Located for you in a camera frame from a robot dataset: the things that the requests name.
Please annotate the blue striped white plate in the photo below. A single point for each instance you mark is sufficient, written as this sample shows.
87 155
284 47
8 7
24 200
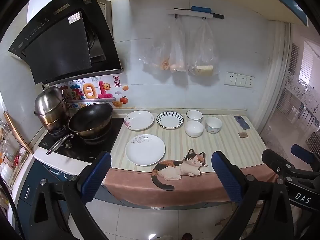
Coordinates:
170 120

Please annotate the white wall hook rail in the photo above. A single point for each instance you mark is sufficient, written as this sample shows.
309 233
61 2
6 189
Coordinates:
182 12

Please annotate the white plate with pink flowers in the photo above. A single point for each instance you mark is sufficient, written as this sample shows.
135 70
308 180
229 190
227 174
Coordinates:
139 120

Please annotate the striped cat print table cloth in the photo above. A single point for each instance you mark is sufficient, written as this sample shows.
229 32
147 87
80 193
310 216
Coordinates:
225 142

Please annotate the small brown coaster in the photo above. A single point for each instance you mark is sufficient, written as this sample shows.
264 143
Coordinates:
242 135

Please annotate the kitchen utensil rack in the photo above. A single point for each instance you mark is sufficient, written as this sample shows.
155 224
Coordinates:
10 160

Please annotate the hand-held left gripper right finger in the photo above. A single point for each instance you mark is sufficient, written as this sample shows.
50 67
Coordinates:
226 177

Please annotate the white wall socket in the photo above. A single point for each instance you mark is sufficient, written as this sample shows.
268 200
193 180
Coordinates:
241 80
231 78
250 81

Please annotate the black glass cooktop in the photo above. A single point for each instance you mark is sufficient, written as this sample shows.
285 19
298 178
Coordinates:
100 147

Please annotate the large white plate grey flower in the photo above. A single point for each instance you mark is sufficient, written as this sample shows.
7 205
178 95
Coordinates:
145 150

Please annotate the blue smartphone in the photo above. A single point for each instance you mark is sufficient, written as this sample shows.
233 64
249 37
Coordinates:
242 122

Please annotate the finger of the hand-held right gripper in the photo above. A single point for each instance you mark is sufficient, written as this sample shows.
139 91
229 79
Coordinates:
302 152
276 160

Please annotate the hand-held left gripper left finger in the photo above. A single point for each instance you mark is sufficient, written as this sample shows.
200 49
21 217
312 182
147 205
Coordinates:
96 177

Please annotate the clear plastic bag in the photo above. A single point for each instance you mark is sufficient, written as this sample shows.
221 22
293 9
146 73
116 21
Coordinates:
203 55
178 55
160 52

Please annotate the colourful wall stickers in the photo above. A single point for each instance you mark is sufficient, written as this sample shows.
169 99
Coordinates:
87 91

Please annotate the stainless steel steamer pot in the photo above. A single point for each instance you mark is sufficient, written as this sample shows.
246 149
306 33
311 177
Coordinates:
48 105

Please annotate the black range hood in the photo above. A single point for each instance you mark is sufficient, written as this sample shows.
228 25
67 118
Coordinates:
57 42

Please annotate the blue kitchen cabinet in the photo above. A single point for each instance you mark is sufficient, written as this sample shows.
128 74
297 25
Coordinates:
37 170

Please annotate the plain white bowl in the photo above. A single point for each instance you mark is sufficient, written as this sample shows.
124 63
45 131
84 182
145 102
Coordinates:
194 115
193 128

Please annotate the wooden cutting board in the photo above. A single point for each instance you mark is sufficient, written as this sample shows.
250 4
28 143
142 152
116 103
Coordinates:
20 140

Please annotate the white bowl with small print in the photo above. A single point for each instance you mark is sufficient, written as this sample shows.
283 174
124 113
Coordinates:
213 125

